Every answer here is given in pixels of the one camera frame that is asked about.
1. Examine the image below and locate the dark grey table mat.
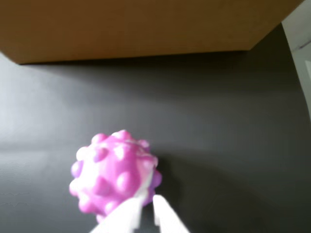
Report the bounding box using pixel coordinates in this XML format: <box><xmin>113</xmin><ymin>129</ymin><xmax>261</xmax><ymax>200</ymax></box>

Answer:
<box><xmin>0</xmin><ymin>23</ymin><xmax>307</xmax><ymax>233</ymax></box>

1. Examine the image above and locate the brown cardboard box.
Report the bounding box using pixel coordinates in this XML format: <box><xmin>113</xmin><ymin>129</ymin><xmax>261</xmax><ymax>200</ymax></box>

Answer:
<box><xmin>0</xmin><ymin>0</ymin><xmax>305</xmax><ymax>65</ymax></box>

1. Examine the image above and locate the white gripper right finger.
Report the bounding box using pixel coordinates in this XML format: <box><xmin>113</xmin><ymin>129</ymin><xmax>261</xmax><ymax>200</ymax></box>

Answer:
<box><xmin>152</xmin><ymin>194</ymin><xmax>191</xmax><ymax>233</ymax></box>

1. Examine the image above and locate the pink knobbed rubber ball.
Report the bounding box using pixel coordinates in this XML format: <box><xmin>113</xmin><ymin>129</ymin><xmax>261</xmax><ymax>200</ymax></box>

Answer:
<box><xmin>69</xmin><ymin>129</ymin><xmax>162</xmax><ymax>225</ymax></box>

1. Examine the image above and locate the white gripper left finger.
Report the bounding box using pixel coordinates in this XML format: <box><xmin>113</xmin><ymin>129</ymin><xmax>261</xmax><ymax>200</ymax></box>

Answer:
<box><xmin>89</xmin><ymin>191</ymin><xmax>147</xmax><ymax>233</ymax></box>

